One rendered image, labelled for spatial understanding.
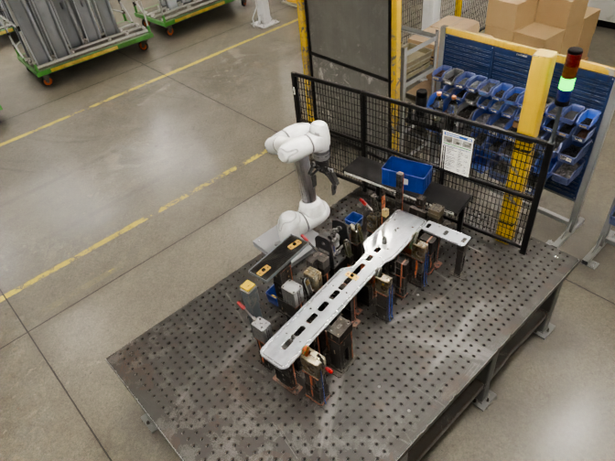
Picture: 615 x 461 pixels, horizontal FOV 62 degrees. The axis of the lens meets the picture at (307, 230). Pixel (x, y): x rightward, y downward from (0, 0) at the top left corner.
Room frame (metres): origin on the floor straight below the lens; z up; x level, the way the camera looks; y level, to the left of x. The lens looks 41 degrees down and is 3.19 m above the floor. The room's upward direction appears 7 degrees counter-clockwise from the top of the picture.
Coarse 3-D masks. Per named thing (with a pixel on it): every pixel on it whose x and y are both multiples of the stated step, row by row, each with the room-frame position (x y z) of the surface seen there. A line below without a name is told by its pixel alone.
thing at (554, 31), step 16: (496, 0) 6.01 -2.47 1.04; (512, 0) 5.93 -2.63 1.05; (528, 0) 5.89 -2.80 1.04; (544, 0) 5.95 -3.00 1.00; (560, 0) 5.79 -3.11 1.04; (576, 0) 5.73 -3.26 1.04; (496, 16) 5.98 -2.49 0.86; (512, 16) 5.81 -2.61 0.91; (528, 16) 5.93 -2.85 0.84; (544, 16) 5.91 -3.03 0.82; (560, 16) 5.75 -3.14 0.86; (576, 16) 5.78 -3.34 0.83; (592, 16) 6.03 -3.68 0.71; (496, 32) 5.96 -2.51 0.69; (512, 32) 5.79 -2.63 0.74; (528, 32) 5.71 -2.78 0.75; (544, 32) 5.66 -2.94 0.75; (560, 32) 5.62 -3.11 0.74; (576, 32) 5.83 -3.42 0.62; (592, 32) 6.10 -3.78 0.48; (544, 48) 5.46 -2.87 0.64; (560, 48) 5.69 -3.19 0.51
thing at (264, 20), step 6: (258, 0) 9.08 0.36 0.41; (264, 0) 9.08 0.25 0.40; (258, 6) 9.10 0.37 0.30; (264, 6) 9.07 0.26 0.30; (258, 12) 9.12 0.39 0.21; (264, 12) 9.06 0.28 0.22; (258, 18) 9.14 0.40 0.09; (264, 18) 9.05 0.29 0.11; (270, 18) 9.12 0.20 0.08; (252, 24) 9.14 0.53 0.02; (258, 24) 9.05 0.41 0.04; (264, 24) 9.03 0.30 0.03; (270, 24) 9.02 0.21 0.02
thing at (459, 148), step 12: (444, 132) 2.76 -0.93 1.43; (456, 132) 2.71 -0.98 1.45; (444, 144) 2.76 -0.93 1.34; (456, 144) 2.70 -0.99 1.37; (468, 144) 2.65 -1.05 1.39; (456, 156) 2.70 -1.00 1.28; (468, 156) 2.64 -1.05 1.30; (444, 168) 2.75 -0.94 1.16; (456, 168) 2.69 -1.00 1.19; (468, 168) 2.64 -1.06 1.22
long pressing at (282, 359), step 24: (408, 216) 2.50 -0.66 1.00; (408, 240) 2.28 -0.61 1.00; (360, 264) 2.12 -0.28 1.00; (336, 288) 1.96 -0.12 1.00; (360, 288) 1.94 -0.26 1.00; (312, 312) 1.81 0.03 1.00; (336, 312) 1.79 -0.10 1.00; (288, 336) 1.67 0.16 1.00; (312, 336) 1.65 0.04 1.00; (288, 360) 1.52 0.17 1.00
